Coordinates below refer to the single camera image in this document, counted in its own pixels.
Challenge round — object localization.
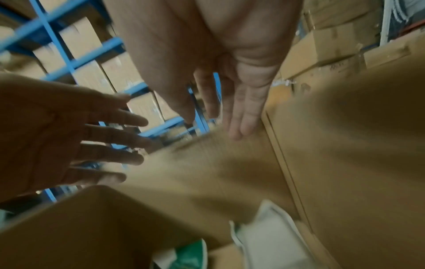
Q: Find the person's left hand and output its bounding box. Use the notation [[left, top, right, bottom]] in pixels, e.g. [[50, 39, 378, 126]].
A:
[[0, 73, 157, 203]]

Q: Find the person's right hand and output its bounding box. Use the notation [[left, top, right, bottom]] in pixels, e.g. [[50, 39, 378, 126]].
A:
[[103, 0, 305, 141]]

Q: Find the small cardboard box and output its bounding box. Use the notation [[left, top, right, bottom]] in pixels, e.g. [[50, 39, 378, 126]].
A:
[[0, 34, 425, 269]]

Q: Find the blue metal shelf rack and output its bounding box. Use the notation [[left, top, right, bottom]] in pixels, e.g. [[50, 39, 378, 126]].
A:
[[0, 0, 222, 203]]

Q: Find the pile of brown cartons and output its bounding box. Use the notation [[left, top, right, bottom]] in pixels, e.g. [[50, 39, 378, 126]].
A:
[[262, 0, 425, 111]]

